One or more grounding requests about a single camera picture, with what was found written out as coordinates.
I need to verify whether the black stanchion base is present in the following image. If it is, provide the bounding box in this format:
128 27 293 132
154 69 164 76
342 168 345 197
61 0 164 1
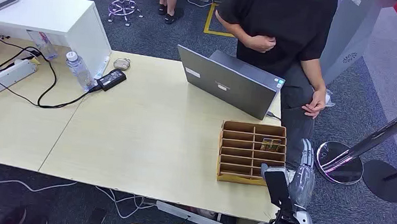
360 159 397 204

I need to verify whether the small grey pouch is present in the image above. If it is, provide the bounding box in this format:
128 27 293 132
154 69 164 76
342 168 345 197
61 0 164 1
112 57 132 72

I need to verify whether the person's left hand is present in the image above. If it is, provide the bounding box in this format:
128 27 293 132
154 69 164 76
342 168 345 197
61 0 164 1
300 86 328 121

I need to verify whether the person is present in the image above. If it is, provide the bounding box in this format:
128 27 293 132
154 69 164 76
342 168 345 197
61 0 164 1
203 0 339 172

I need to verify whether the long white floor cable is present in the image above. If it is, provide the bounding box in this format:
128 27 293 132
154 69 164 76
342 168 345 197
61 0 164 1
0 167 80 197

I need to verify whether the grey gate panel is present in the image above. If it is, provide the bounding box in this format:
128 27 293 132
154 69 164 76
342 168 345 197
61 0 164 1
317 0 384 90

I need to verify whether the wooden card organizer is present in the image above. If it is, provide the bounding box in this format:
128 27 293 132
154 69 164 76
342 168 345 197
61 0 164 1
215 119 290 188

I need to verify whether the chair star base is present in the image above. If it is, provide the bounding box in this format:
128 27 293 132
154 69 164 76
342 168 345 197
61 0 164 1
106 0 146 28

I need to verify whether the yellow green card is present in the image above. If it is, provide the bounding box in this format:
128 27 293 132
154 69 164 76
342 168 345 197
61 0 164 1
260 138 283 153

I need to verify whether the white cabinet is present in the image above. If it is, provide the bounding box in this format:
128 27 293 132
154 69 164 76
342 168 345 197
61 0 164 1
0 0 116 81

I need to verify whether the clear bottle with label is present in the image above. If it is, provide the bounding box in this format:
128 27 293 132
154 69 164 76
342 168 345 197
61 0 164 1
24 29 61 62

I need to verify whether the white power strip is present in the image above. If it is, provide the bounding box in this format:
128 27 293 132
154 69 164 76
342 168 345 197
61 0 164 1
0 57 39 107

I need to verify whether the black power cable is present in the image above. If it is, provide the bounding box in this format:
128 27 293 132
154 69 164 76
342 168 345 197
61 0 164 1
0 29 106 113

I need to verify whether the yellow floor tape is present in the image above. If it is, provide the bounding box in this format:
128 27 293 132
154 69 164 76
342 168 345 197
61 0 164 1
203 2 239 38

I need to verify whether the clear water bottle white cap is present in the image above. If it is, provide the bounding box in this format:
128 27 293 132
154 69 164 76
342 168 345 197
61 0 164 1
63 50 100 93

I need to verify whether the person's right hand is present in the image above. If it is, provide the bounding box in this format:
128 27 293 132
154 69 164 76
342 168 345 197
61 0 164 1
247 34 278 55

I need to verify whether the laptop charging cable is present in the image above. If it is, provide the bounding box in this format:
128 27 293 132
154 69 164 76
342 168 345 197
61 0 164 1
266 110 283 121

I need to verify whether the tangled white floor cable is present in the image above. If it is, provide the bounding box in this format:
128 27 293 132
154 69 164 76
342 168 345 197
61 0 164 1
92 186 158 222

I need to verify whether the chrome stanchion post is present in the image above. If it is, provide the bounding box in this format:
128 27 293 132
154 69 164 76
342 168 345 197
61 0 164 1
312 91 397 190

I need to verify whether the grey laptop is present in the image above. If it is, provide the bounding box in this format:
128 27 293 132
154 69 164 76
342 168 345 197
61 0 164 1
172 45 289 123

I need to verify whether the white cable tray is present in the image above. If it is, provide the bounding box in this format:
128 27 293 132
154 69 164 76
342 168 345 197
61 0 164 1
154 199 227 224

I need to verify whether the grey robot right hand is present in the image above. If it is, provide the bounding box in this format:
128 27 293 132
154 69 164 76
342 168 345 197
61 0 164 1
286 137 320 210

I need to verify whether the black power adapter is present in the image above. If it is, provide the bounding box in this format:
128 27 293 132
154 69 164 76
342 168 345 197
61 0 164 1
95 67 129 94

